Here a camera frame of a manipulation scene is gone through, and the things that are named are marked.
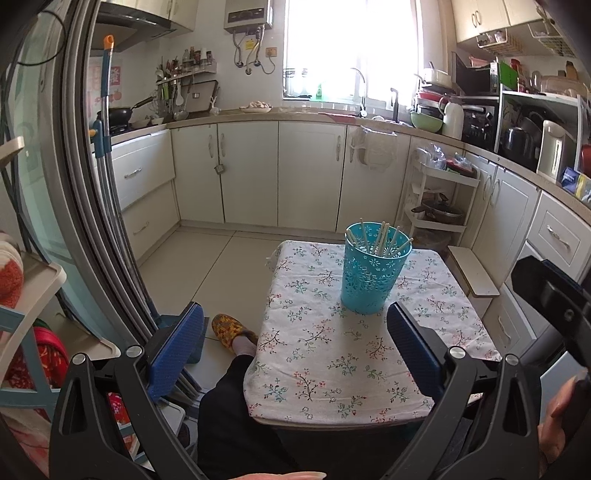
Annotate lone wooden chopstick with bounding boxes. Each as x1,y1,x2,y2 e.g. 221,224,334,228
360,218,370,253

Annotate black microwave oven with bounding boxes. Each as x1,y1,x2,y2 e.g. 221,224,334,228
451,52,500,96

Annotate white hanging trash bin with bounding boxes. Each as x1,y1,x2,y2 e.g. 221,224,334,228
351,127,398,172

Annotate wooden chopstick bundle piece three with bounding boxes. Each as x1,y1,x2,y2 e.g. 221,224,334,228
393,238,414,258

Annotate wall spice rack with utensils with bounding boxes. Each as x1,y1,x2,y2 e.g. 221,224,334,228
152,47,219,121

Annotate wall gas water heater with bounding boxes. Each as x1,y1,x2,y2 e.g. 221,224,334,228
223,0,273,34

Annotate white electric water boiler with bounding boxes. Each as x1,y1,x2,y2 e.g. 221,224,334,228
537,120,576,183

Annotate pot with lid on cart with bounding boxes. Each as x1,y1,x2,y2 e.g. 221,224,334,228
412,193,465,225

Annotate range hood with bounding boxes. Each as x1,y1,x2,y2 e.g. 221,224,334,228
90,0,198,56

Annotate person leg in black trousers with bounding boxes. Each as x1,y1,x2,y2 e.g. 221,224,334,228
197,355,298,479

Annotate white rolling shelf cart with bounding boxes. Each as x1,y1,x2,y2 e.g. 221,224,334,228
399,147,483,246

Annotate white thermos jug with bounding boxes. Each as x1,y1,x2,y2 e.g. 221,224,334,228
439,98,464,140

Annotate person left hand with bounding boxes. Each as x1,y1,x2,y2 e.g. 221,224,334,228
232,471,327,480

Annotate floral white tablecloth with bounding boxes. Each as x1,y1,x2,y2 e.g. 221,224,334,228
243,241,501,429

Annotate white low stool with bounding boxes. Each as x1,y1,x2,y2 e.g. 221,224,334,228
447,246,500,318

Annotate teal perforated plastic basket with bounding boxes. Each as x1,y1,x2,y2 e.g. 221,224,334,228
341,221,413,315

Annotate black wok pan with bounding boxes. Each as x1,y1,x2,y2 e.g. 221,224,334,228
107,96,153,127

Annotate wooden chopstick bundle piece four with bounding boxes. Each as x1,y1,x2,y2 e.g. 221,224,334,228
346,229,358,246

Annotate mop with metal pole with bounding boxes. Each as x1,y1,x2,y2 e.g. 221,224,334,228
93,34,157,337

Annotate yellow patterned slipper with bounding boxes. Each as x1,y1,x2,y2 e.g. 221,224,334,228
211,314,259,353

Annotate wooden chopstick bundle piece two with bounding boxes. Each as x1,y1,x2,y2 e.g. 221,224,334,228
389,226,400,256

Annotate person right hand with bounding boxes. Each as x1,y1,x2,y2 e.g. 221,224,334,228
538,374,587,476

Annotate black rice cooker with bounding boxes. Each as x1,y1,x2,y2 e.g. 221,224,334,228
501,127,535,163

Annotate wooden chopstick bundle piece one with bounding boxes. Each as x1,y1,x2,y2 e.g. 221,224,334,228
374,222,390,255

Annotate chrome kitchen faucet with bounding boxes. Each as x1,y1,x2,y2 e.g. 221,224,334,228
352,67,368,118

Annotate white counter shelf rack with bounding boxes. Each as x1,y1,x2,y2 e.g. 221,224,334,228
494,87,590,173

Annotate cream lower kitchen cabinets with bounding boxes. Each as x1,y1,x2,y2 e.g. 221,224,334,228
112,120,590,285

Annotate cream upper wall cabinets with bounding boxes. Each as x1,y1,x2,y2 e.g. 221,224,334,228
452,0,542,42

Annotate green bowl on counter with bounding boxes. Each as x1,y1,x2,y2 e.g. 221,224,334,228
410,111,443,133

